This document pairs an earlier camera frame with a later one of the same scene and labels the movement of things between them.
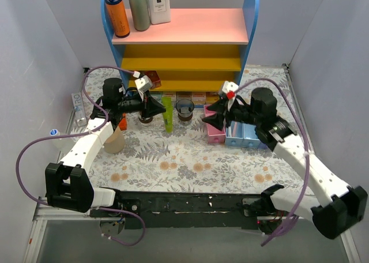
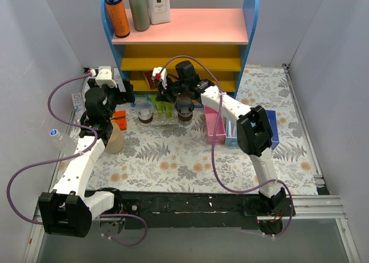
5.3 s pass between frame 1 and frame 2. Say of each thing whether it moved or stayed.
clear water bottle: stayed
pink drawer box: stayed
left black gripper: moved
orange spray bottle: stayed
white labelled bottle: stayed
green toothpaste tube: moved
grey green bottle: stayed
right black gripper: moved
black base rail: stayed
